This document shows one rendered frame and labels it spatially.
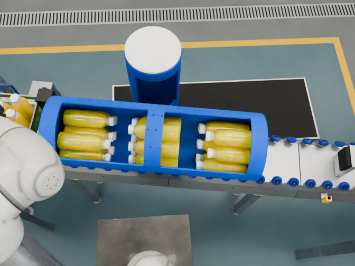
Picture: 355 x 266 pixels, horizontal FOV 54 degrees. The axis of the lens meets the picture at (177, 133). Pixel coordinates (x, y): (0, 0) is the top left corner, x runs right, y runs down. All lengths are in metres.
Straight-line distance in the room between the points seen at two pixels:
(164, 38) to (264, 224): 1.47
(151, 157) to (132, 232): 0.32
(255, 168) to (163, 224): 0.43
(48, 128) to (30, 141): 0.59
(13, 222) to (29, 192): 0.09
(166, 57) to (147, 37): 0.15
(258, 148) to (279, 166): 0.35
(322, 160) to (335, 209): 1.04
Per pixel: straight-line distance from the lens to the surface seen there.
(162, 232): 1.44
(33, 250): 0.90
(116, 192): 2.52
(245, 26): 3.26
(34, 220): 2.20
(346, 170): 1.66
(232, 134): 1.38
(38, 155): 0.76
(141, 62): 1.70
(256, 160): 1.35
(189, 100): 2.60
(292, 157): 1.70
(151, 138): 1.31
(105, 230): 1.45
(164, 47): 1.74
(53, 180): 0.76
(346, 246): 1.96
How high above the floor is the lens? 2.44
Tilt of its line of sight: 67 degrees down
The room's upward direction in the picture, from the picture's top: 5 degrees clockwise
